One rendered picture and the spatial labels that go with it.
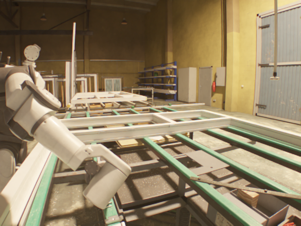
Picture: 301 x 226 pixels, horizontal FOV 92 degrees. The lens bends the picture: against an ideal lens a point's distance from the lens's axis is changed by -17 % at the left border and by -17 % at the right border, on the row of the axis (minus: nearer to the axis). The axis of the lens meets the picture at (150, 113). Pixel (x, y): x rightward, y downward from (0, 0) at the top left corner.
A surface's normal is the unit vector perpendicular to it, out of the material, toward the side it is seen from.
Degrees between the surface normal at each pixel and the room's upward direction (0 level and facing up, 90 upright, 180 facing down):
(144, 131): 90
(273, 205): 90
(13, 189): 0
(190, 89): 90
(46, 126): 62
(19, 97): 108
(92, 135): 90
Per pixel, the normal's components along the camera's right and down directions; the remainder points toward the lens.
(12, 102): 0.65, 0.42
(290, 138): -0.94, 0.06
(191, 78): 0.37, 0.16
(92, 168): 0.33, -0.28
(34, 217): 0.00, -0.98
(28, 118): 0.06, -0.14
